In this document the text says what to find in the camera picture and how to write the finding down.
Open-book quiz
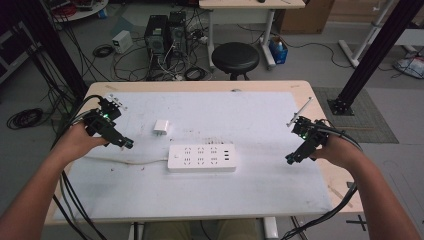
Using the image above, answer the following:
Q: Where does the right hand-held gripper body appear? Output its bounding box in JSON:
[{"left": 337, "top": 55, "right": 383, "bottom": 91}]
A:
[{"left": 286, "top": 96, "right": 332, "bottom": 162}]

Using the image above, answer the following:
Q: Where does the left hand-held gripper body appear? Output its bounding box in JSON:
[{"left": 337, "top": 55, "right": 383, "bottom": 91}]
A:
[{"left": 82, "top": 93, "right": 129, "bottom": 148}]

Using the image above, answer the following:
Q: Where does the person's left hand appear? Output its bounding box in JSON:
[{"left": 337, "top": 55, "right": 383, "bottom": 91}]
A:
[{"left": 59, "top": 121, "right": 110, "bottom": 162}]

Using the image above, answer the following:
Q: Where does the person's right hand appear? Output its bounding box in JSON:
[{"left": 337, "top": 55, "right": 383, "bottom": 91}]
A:
[{"left": 311, "top": 133, "right": 364, "bottom": 170}]

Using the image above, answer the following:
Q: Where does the white charger plug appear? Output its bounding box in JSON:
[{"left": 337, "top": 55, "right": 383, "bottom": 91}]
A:
[{"left": 152, "top": 119, "right": 171, "bottom": 136}]

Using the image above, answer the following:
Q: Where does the dark grey floor mat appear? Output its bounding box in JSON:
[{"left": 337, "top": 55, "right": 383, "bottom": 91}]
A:
[{"left": 312, "top": 86, "right": 400, "bottom": 145}]

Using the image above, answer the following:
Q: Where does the white power strip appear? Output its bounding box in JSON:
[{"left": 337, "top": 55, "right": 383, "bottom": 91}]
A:
[{"left": 167, "top": 143, "right": 238, "bottom": 174}]

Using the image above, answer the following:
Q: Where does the white table mat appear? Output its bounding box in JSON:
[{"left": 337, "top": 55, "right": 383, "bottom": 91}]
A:
[{"left": 53, "top": 91, "right": 334, "bottom": 222}]

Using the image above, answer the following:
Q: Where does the white power supply box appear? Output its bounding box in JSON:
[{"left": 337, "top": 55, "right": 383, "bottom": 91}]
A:
[{"left": 111, "top": 29, "right": 134, "bottom": 54}]

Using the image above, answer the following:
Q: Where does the light wooden table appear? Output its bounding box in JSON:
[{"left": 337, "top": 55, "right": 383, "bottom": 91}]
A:
[{"left": 44, "top": 80, "right": 364, "bottom": 226}]

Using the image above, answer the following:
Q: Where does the black computer tower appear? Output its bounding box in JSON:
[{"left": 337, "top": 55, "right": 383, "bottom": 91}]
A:
[
  {"left": 168, "top": 10, "right": 188, "bottom": 61},
  {"left": 143, "top": 14, "right": 170, "bottom": 72}
]

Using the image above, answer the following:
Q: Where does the black round stool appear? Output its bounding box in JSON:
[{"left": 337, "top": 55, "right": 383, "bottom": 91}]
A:
[{"left": 211, "top": 41, "right": 261, "bottom": 81}]

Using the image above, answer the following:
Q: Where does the white metal stand leg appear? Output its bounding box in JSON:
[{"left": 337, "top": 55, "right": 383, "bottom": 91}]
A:
[{"left": 337, "top": 0, "right": 398, "bottom": 69}]

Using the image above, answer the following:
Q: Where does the round white table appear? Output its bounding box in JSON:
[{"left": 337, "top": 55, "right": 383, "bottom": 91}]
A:
[{"left": 43, "top": 0, "right": 110, "bottom": 24}]

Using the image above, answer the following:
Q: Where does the brown cardboard box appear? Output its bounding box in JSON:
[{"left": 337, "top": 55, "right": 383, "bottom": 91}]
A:
[{"left": 279, "top": 0, "right": 336, "bottom": 35}]

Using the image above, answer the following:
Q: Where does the white desk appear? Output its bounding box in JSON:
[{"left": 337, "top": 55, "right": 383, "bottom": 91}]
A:
[{"left": 198, "top": 0, "right": 306, "bottom": 71}]

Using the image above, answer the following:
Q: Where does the white power strip cable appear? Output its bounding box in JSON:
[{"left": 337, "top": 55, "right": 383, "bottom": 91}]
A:
[{"left": 83, "top": 155, "right": 170, "bottom": 166}]

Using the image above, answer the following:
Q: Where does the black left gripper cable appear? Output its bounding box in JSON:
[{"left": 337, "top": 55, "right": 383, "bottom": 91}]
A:
[{"left": 49, "top": 94, "right": 108, "bottom": 240}]

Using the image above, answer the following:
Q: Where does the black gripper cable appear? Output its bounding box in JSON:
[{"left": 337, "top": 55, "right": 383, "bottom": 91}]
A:
[
  {"left": 49, "top": 94, "right": 108, "bottom": 240},
  {"left": 280, "top": 119, "right": 364, "bottom": 240}
]

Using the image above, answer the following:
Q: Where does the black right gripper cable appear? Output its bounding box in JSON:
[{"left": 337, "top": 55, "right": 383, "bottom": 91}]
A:
[{"left": 280, "top": 119, "right": 364, "bottom": 240}]

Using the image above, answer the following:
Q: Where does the coiled black cable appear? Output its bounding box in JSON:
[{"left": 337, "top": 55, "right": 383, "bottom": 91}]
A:
[
  {"left": 184, "top": 66, "right": 207, "bottom": 82},
  {"left": 6, "top": 107, "right": 45, "bottom": 131},
  {"left": 92, "top": 43, "right": 115, "bottom": 59}
]

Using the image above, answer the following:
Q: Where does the black metal frame post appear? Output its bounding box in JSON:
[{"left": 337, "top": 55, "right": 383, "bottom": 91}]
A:
[
  {"left": 327, "top": 0, "right": 424, "bottom": 116},
  {"left": 13, "top": 0, "right": 90, "bottom": 101}
]

